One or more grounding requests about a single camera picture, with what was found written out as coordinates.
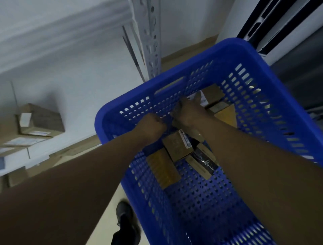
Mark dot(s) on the torn brown cardboard sheet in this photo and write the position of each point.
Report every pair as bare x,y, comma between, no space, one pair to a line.
15,176

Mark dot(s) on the person's right hand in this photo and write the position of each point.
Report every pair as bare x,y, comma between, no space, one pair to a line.
191,113

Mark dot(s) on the blue plastic crate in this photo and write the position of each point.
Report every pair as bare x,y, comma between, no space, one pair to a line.
202,207

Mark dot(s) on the pile of parcels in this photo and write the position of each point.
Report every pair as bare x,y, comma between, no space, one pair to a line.
164,169

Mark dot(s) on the person's right forearm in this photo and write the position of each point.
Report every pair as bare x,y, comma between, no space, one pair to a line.
265,176

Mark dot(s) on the person's left hand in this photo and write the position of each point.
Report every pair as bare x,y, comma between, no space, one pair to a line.
151,128

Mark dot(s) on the brown parcel marked 1-3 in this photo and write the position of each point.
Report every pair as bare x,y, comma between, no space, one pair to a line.
7,128

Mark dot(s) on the person's left leg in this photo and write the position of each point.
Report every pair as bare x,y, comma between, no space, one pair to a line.
126,234

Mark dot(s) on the white standing air conditioner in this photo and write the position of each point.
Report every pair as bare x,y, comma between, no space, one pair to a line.
229,20

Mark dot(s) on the person's left shoe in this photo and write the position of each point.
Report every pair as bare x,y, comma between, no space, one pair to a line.
126,213

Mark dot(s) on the white metal shelf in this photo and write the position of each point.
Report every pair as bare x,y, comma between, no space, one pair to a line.
75,75

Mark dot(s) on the person's left forearm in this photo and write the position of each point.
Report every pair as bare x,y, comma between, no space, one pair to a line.
63,197

